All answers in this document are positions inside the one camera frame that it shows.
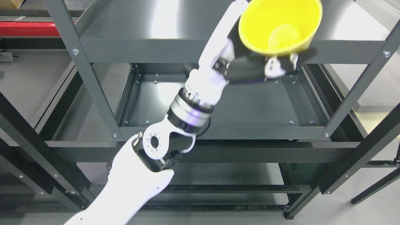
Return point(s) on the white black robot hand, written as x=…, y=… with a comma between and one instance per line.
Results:
x=225, y=59

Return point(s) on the yellow plastic cup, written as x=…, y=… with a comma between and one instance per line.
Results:
x=278, y=28

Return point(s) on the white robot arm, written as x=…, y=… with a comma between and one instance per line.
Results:
x=143, y=167

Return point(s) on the grey metal shelf unit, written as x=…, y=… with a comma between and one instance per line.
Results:
x=250, y=102

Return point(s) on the red bar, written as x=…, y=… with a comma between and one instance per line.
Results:
x=29, y=28

